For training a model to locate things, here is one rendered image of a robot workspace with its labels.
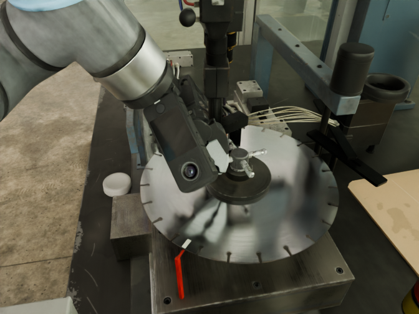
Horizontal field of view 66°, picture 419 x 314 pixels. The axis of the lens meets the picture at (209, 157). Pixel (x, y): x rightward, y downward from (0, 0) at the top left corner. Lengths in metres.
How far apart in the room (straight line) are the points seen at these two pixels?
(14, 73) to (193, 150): 0.19
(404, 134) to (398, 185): 0.26
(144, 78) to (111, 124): 0.75
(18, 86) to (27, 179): 1.89
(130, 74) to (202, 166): 0.12
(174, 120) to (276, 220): 0.22
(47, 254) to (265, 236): 1.41
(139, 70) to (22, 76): 0.11
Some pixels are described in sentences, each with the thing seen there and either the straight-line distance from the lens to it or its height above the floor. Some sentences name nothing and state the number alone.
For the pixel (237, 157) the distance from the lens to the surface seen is 0.51.
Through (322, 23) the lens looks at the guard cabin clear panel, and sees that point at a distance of 1.88.
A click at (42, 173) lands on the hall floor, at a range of 2.23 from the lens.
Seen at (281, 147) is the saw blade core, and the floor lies 0.95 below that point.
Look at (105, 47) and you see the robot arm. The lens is 0.33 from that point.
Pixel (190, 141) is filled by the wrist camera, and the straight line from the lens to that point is 0.37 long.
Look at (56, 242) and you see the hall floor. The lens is 1.81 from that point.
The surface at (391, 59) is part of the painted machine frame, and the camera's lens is 1.21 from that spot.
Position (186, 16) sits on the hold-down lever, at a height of 1.22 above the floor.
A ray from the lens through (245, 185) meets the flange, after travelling 0.53.
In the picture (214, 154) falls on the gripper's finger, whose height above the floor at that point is 1.03.
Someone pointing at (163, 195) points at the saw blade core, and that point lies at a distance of 0.53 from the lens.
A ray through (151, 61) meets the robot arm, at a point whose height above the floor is 1.19.
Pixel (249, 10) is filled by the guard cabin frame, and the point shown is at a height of 0.90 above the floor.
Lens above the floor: 1.33
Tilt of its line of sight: 39 degrees down
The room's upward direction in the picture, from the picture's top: straight up
